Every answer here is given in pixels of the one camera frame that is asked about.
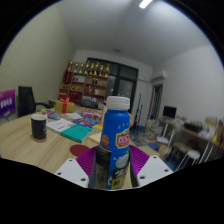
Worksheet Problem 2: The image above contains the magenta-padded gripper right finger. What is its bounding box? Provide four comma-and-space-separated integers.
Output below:
128, 144, 175, 188

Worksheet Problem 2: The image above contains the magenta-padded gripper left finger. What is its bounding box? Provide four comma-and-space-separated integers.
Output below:
54, 145, 99, 189

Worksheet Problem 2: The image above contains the blue drink bottle white cap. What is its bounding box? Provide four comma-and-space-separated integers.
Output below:
94, 95, 132, 191

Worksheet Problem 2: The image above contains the flat round red coaster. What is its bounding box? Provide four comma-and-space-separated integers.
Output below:
69, 143, 92, 158

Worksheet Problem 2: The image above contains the teal book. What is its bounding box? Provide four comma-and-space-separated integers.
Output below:
59, 124, 94, 144

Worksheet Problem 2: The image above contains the white round stool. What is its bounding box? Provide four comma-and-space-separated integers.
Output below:
176, 149, 201, 171

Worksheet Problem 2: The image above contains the yellow envelope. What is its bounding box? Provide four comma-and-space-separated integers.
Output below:
88, 131, 103, 148

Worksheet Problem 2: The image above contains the white book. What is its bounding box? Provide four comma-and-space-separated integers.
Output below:
46, 117, 76, 135

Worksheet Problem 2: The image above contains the blue book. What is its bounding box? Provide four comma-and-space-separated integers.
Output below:
71, 118, 101, 129

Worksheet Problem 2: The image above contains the black mug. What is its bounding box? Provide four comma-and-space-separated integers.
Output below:
30, 113, 48, 143

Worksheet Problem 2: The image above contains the wooden side desk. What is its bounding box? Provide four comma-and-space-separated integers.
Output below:
179, 125, 224, 161

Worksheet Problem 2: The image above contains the pink magazine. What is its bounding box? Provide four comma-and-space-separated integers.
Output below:
79, 110, 102, 122

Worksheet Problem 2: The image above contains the black computer monitor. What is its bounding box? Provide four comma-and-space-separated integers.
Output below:
162, 105, 178, 119

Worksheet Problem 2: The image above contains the yellow gift box red ribbon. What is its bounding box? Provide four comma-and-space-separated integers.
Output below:
54, 97, 76, 114

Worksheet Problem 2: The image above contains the black office chair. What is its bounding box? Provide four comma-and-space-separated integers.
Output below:
17, 85, 51, 118

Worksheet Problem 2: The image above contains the wooden shelf unit with trophies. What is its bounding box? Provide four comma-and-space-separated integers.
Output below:
58, 59, 111, 104

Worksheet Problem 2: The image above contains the dark glass door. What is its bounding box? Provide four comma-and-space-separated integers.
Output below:
85, 57, 139, 113

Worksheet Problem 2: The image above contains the white air conditioner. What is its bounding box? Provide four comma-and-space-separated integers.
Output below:
151, 69, 168, 83

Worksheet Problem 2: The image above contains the purple sign board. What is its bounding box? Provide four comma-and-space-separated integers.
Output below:
0, 89, 17, 118

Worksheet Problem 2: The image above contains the ceiling light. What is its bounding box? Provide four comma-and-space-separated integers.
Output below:
138, 0, 154, 10

